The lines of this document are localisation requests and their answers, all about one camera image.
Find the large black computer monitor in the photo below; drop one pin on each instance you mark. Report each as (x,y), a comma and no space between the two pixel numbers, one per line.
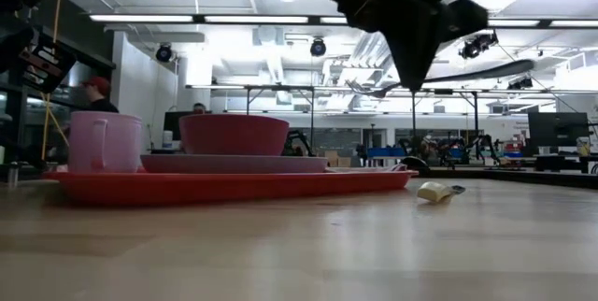
(558,129)

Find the red plastic tray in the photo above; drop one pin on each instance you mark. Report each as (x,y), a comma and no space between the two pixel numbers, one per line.
(233,189)

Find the lavender plastic plate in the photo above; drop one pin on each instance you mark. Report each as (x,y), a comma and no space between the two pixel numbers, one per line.
(233,164)

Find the black aluminium table frame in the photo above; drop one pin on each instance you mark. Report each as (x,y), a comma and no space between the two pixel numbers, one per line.
(514,177)

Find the long ceiling light tube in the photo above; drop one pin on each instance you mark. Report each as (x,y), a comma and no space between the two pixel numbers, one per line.
(140,18)
(514,23)
(574,24)
(257,19)
(334,20)

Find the black ceiling spotlight cluster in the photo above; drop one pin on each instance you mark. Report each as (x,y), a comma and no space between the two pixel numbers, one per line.
(519,83)
(476,46)

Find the person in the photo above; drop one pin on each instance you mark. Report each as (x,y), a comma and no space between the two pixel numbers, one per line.
(199,108)
(100,102)

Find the black overhead gantry frame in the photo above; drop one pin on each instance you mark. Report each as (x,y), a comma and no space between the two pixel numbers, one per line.
(280,88)

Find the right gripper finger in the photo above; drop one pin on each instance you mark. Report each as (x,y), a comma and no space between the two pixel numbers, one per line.
(413,58)

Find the white paper cup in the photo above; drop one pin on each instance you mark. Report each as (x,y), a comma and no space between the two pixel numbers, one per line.
(167,139)

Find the magenta plastic bowl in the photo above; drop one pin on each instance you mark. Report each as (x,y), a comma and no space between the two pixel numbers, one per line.
(233,135)

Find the small black computer monitor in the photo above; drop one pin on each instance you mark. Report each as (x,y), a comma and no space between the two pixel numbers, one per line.
(174,125)

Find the small metal bottle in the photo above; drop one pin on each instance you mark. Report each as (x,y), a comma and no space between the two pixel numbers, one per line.
(12,175)

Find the black background robot arm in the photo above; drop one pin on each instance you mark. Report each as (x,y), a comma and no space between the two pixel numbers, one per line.
(299,144)

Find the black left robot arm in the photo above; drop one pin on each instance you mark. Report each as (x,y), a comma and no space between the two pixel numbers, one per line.
(14,48)

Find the pink plastic mug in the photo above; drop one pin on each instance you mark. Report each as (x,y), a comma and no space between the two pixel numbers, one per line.
(105,142)

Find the blue storage bin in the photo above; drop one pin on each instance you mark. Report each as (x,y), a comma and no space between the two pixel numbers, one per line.
(388,152)

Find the round black ceiling speaker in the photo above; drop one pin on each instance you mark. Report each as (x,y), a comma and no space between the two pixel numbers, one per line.
(164,53)
(318,47)

